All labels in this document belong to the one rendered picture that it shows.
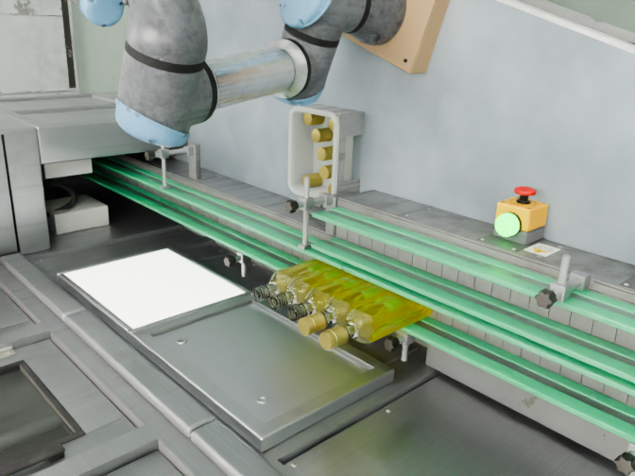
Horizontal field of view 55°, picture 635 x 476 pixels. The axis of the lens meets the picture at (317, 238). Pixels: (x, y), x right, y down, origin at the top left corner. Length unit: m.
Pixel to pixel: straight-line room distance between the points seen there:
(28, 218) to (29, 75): 2.92
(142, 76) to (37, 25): 3.92
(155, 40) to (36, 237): 1.19
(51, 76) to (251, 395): 3.94
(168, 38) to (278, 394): 0.66
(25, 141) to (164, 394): 0.98
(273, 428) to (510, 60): 0.80
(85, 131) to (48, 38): 2.90
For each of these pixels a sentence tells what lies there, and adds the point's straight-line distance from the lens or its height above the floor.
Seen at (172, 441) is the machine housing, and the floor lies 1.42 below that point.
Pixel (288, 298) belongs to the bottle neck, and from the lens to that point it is 1.23.
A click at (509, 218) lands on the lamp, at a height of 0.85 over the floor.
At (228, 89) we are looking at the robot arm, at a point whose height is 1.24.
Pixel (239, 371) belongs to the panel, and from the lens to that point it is 1.25.
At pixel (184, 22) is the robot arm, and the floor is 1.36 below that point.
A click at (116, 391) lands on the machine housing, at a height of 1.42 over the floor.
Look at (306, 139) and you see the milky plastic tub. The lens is 1.58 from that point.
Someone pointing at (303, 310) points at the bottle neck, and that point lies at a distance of 1.18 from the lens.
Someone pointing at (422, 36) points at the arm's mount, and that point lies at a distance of 1.31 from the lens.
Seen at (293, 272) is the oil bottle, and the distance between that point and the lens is 1.31.
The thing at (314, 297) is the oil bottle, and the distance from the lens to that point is 1.21.
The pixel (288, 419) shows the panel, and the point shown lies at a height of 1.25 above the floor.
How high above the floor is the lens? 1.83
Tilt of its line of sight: 40 degrees down
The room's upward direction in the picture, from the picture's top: 106 degrees counter-clockwise
